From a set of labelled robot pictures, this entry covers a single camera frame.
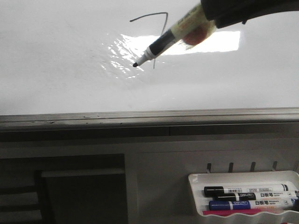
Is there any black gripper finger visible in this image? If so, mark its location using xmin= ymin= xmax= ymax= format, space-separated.
xmin=201 ymin=0 xmax=299 ymax=28

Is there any black whiteboard marker with tape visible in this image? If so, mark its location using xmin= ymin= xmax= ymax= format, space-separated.
xmin=133 ymin=3 xmax=216 ymax=67

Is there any blue capped whiteboard marker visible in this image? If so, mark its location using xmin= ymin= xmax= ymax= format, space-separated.
xmin=208 ymin=199 xmax=297 ymax=210

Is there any black whiteboard eraser block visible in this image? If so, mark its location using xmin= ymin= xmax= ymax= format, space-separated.
xmin=34 ymin=168 xmax=128 ymax=224

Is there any white plastic marker tray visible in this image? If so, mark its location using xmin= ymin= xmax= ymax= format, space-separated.
xmin=188 ymin=171 xmax=299 ymax=224

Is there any black capped marker top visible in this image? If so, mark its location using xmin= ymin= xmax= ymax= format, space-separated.
xmin=204 ymin=183 xmax=290 ymax=197

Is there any black capped marker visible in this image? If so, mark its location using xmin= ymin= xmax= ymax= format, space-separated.
xmin=214 ymin=190 xmax=299 ymax=201
xmin=204 ymin=183 xmax=290 ymax=197

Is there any black capped marker middle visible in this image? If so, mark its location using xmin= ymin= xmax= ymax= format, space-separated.
xmin=214 ymin=190 xmax=299 ymax=201

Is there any whiteboard with aluminium frame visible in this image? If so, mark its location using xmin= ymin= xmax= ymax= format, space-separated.
xmin=0 ymin=0 xmax=299 ymax=131

